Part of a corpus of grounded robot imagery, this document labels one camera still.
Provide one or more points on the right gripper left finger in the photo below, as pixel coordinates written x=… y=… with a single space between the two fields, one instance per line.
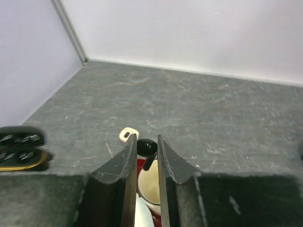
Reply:
x=104 y=198

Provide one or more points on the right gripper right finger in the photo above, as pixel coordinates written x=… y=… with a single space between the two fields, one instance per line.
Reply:
x=191 y=198

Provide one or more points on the black earbud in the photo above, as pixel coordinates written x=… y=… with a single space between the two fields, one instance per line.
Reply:
x=147 y=148

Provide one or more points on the pink earbud charging case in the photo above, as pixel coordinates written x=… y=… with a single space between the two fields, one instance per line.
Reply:
x=126 y=132

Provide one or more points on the black earbud charging case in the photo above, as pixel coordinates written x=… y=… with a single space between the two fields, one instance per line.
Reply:
x=21 y=149

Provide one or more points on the white ceramic plate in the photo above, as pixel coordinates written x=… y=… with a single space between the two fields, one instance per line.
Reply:
x=143 y=216

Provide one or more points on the red round tray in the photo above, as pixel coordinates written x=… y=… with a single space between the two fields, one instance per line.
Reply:
x=140 y=163

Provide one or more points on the left aluminium frame post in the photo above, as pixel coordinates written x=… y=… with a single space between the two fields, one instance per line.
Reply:
x=66 y=22

